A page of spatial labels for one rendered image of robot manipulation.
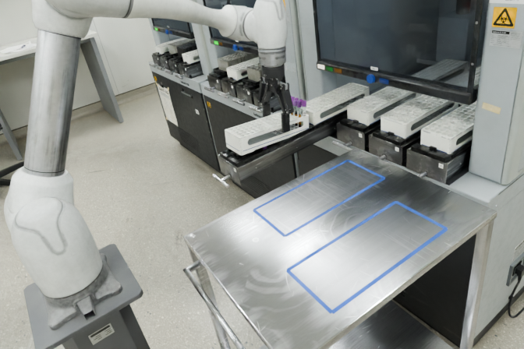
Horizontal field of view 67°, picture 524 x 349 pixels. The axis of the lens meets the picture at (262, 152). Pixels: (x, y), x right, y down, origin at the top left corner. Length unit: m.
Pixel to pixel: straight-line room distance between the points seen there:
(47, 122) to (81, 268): 0.38
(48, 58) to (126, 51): 3.67
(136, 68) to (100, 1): 3.87
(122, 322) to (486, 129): 1.11
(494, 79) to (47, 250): 1.16
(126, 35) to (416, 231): 4.19
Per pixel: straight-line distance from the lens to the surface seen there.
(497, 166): 1.27
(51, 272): 1.07
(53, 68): 1.14
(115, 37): 4.75
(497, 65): 1.17
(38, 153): 1.19
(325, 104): 1.49
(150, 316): 2.04
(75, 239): 1.05
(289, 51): 1.71
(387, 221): 0.99
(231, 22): 1.34
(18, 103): 4.69
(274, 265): 0.90
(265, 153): 1.33
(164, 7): 1.07
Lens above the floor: 1.45
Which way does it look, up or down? 29 degrees down
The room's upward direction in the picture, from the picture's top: 10 degrees counter-clockwise
